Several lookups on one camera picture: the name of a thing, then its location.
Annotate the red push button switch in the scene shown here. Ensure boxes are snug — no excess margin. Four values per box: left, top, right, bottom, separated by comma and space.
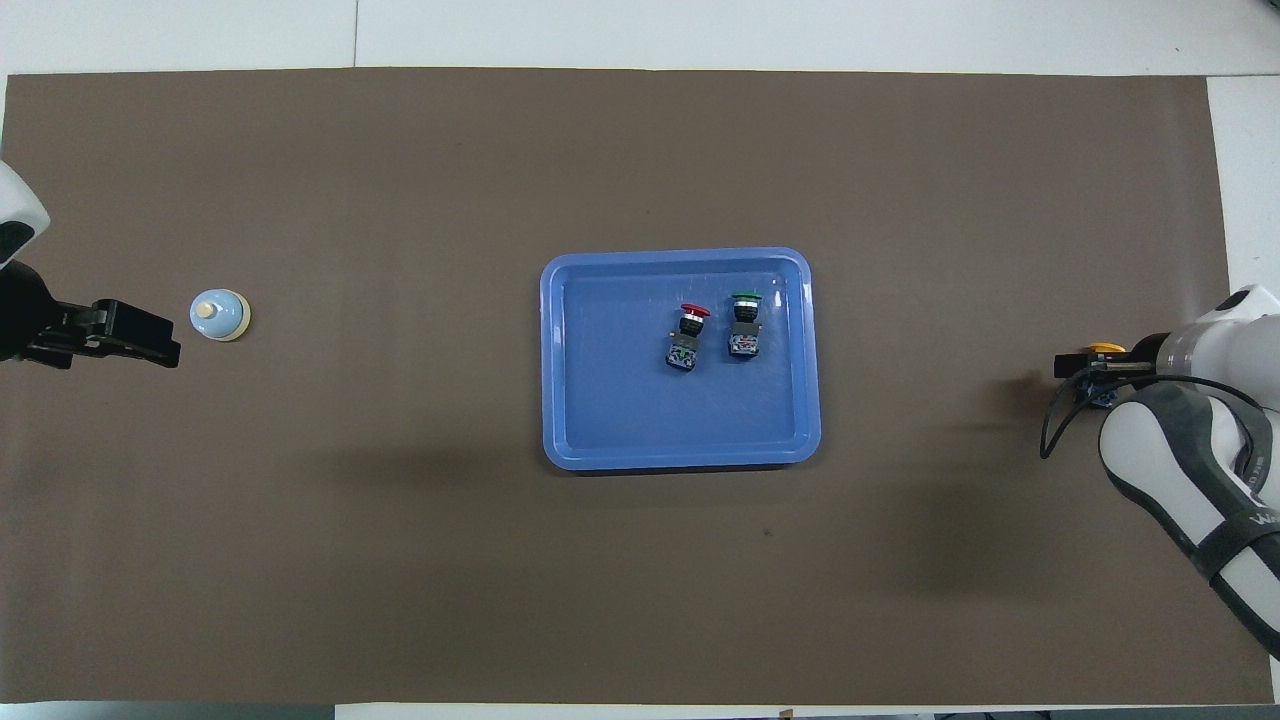
665, 303, 712, 373

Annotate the brown table mat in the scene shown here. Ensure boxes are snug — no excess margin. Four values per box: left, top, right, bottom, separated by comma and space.
0, 68, 1259, 706

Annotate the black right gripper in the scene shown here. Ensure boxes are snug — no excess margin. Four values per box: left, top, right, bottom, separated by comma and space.
1053, 335, 1171, 393

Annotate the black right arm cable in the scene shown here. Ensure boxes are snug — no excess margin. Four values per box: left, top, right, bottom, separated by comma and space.
1040, 375, 1280, 461

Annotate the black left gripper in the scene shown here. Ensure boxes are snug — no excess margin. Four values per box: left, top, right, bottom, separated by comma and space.
0, 262, 183, 370

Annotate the green push button switch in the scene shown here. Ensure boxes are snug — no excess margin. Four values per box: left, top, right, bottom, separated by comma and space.
727, 292, 764, 362

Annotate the blue plastic tray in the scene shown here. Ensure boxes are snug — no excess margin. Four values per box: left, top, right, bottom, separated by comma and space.
540, 247, 822, 473

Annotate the light blue call bell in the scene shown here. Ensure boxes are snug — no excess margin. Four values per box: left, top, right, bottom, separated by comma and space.
189, 288, 252, 343

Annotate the yellow push button switch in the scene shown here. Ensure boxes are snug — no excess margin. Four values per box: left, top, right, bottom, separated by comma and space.
1075, 342, 1129, 408

